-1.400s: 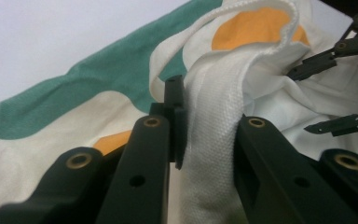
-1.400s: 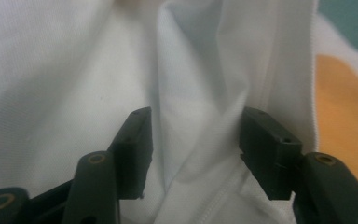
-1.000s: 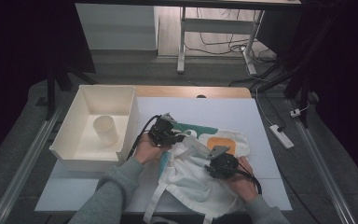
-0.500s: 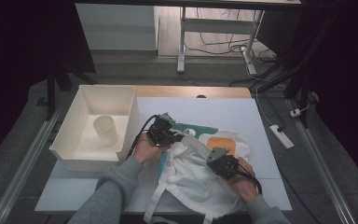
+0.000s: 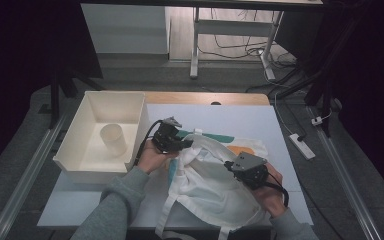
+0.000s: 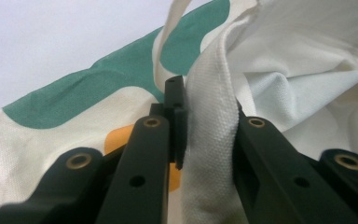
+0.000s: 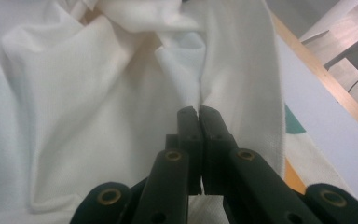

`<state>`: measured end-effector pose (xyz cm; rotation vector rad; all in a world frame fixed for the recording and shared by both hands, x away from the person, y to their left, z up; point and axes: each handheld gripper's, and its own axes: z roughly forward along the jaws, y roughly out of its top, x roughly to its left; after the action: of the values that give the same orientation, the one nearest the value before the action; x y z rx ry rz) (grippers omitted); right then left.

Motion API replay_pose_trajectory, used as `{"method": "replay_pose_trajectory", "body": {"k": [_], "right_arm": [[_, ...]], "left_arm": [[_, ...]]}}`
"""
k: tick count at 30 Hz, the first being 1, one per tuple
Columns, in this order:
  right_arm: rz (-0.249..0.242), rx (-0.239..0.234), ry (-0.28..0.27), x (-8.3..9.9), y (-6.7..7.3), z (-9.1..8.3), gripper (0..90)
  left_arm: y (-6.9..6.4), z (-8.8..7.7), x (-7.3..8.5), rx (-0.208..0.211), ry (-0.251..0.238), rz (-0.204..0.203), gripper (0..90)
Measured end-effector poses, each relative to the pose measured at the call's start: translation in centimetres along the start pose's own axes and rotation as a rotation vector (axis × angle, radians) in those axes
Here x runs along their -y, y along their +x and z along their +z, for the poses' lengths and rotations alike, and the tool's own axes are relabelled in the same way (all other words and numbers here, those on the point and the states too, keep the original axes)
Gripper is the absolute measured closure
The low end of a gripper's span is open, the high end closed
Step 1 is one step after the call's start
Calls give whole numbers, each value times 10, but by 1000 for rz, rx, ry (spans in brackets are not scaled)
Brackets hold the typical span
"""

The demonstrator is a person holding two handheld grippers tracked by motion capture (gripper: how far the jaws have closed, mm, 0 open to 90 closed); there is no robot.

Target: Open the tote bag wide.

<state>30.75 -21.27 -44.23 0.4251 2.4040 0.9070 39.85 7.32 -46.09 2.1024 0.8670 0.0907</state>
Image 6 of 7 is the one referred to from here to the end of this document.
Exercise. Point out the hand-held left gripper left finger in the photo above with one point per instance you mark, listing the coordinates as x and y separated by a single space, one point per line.
175 124

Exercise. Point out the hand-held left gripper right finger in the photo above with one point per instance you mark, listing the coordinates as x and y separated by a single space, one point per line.
239 113

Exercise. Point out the white tote bag coloured patches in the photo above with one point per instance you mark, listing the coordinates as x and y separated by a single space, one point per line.
292 46

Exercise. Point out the white table mat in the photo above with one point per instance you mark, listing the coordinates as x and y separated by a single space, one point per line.
43 37

